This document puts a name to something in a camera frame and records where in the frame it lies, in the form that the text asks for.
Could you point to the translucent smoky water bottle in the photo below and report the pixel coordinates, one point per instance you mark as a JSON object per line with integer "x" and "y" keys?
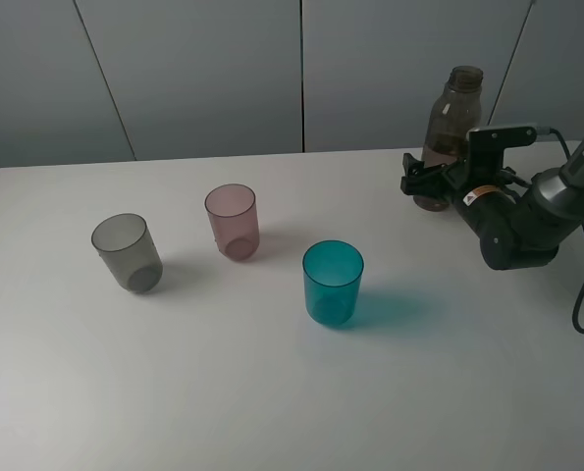
{"x": 453, "y": 115}

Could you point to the translucent grey plastic cup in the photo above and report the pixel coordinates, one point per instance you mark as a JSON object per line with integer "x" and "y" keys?
{"x": 125, "y": 245}

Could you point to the translucent teal plastic cup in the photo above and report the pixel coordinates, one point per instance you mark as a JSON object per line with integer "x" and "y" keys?
{"x": 332, "y": 272}

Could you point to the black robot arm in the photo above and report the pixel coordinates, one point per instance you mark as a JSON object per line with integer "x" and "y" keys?
{"x": 519, "y": 223}

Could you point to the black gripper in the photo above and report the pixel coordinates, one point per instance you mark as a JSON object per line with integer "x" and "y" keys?
{"x": 478, "y": 192}

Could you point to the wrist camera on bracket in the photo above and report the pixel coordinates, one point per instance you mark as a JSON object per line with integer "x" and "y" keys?
{"x": 484, "y": 163}

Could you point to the translucent pink plastic cup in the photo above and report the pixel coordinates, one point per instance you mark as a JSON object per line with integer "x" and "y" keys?
{"x": 232, "y": 213}

